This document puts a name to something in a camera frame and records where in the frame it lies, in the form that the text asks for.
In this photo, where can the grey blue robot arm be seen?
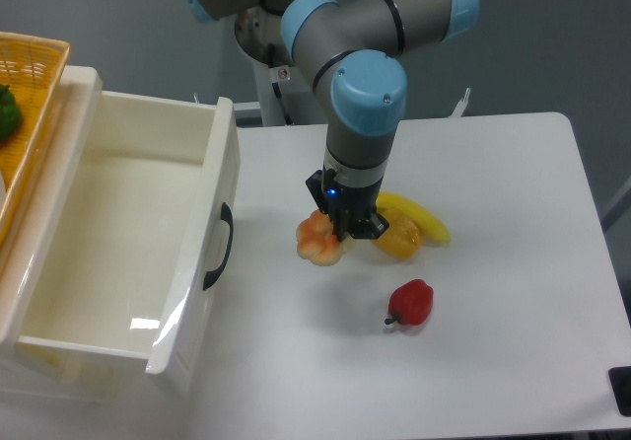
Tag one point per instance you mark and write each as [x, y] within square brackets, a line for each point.
[349, 56]

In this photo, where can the black drawer handle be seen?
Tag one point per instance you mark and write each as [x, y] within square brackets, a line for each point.
[213, 275]

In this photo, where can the yellow banana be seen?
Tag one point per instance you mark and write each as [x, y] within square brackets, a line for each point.
[429, 224]

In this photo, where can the yellow orange bell pepper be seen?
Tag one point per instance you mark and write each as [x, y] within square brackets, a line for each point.
[402, 239]

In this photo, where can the yellow woven basket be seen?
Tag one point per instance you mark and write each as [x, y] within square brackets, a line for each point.
[31, 69]

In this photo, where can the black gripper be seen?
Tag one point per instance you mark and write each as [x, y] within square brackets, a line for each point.
[347, 205]

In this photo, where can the green vegetable in basket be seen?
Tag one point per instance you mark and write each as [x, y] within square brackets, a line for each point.
[11, 115]

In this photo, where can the red bell pepper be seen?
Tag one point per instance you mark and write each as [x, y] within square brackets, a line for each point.
[410, 305]

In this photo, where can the black object at table edge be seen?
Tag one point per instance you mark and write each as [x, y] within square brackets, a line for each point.
[620, 381]

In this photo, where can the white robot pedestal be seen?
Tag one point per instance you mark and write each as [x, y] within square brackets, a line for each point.
[284, 96]

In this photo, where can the white open upper drawer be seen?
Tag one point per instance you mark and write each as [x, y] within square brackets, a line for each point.
[124, 230]

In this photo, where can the white drawer cabinet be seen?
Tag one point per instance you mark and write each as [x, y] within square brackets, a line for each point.
[81, 89]

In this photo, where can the round braided bread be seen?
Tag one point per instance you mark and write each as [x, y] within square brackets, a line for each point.
[317, 243]

